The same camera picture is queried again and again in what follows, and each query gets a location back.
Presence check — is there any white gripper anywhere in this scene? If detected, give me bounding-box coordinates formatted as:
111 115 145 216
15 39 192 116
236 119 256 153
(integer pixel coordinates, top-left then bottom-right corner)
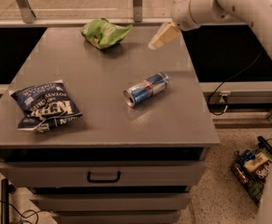
148 0 226 49

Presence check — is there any green rice chip bag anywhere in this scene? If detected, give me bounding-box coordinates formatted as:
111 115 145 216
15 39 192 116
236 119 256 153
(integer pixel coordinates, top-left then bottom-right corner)
80 19 133 50

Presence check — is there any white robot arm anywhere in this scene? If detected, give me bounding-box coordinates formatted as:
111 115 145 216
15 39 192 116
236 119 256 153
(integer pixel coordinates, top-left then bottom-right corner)
149 0 272 224

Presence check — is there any blue kettle chips bag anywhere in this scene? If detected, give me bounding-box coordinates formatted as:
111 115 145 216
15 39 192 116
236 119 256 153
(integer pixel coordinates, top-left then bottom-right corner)
9 79 82 133

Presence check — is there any brown sea salt snack bag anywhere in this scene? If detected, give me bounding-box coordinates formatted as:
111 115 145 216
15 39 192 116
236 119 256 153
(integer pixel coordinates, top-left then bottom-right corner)
244 153 271 182

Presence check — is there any blue silver energy drink can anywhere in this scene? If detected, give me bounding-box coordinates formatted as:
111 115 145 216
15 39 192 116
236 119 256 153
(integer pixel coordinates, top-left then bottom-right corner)
123 72 169 107

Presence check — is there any grey drawer cabinet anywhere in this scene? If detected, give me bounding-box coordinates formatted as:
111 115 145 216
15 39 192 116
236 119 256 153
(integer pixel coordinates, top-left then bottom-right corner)
0 26 219 224

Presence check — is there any blue can in basket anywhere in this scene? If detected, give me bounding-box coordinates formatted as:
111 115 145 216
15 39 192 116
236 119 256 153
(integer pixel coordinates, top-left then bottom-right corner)
237 149 255 166

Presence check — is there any middle metal window post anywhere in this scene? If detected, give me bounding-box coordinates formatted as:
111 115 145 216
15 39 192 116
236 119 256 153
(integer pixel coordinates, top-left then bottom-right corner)
133 0 143 22

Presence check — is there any metal window post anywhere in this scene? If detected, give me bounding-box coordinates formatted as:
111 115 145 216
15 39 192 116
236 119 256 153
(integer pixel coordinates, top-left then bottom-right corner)
16 0 36 23
133 0 143 22

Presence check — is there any left metal window post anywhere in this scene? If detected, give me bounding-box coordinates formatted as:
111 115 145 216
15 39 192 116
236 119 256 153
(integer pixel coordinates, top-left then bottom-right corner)
16 0 36 23

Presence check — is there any black drawer handle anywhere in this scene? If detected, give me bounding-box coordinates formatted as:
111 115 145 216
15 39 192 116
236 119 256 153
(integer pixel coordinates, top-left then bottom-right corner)
86 171 122 184

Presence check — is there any black wire snack basket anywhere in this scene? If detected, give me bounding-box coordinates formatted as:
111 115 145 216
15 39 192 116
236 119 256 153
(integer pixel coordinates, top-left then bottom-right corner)
230 136 272 206

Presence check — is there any black stand post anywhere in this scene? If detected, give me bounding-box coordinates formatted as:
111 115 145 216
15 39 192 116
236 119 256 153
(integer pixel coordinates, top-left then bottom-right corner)
1 178 9 224

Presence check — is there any black cable on floor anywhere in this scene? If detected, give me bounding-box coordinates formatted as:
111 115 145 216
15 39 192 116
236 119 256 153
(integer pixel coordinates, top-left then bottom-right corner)
0 194 50 224

